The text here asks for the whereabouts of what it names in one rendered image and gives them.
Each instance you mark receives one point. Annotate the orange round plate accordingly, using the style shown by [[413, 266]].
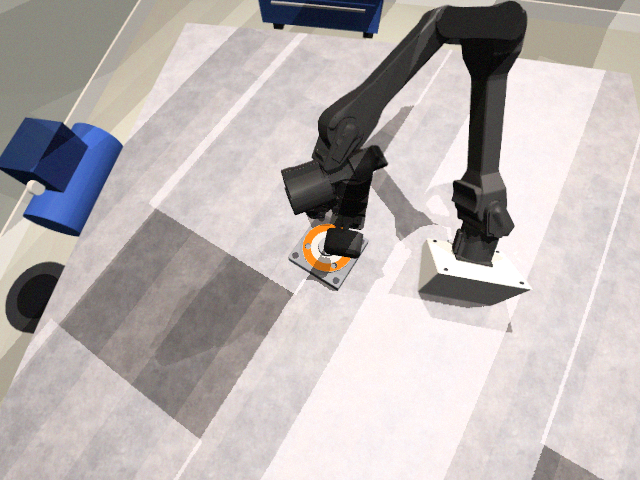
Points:
[[314, 258]]

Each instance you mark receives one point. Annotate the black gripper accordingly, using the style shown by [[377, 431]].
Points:
[[345, 242]]

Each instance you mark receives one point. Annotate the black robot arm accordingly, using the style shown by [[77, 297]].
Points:
[[491, 39]]

